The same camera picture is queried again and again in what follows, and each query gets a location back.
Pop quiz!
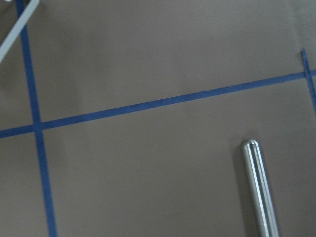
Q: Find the white wire cup rack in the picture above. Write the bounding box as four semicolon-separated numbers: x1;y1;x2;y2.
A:
0;0;40;63

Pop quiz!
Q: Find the steel muddler black tip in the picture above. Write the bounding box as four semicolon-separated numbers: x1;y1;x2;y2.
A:
241;139;280;237

